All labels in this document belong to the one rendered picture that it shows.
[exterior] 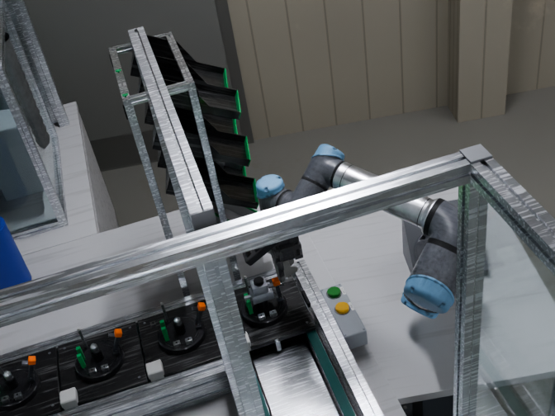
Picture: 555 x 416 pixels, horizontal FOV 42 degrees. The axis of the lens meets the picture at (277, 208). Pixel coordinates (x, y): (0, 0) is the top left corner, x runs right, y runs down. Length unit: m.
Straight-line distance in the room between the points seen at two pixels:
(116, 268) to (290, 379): 1.26
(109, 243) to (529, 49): 3.06
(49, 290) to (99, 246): 1.89
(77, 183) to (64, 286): 2.28
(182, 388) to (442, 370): 0.73
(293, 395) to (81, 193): 1.42
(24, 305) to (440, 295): 1.05
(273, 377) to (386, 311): 0.44
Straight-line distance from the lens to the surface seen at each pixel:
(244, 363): 1.11
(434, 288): 1.68
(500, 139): 4.53
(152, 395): 2.08
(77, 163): 3.26
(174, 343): 2.11
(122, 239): 2.75
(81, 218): 2.93
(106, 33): 4.29
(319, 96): 4.59
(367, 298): 2.32
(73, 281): 0.87
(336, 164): 1.83
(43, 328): 2.53
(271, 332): 2.11
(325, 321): 2.14
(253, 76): 4.46
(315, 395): 2.02
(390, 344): 2.19
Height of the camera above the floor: 2.54
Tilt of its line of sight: 38 degrees down
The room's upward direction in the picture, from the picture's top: 10 degrees counter-clockwise
